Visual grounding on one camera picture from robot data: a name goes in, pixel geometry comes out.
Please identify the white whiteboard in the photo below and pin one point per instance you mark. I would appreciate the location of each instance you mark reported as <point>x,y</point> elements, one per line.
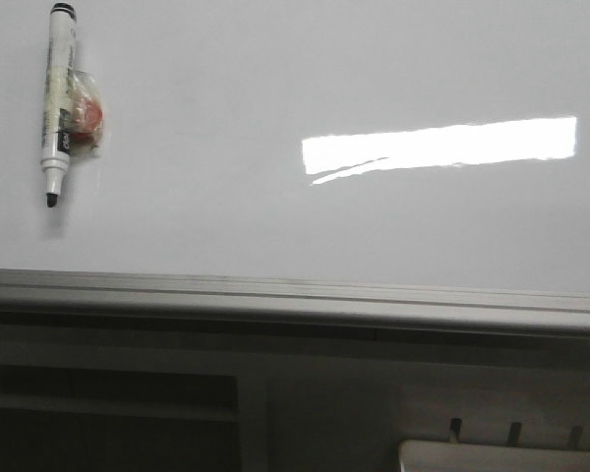
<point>429,143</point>

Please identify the white black whiteboard marker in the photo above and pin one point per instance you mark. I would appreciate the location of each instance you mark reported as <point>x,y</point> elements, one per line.
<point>58,103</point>

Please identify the white tray with hooks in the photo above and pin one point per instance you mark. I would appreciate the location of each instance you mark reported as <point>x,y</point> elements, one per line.
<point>455,455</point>

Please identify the grey aluminium whiteboard frame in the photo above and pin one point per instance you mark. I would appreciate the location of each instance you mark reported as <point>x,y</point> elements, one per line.
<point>294,302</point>

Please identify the red magnet taped to marker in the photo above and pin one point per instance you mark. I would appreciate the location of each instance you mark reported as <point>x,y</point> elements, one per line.
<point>86,124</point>

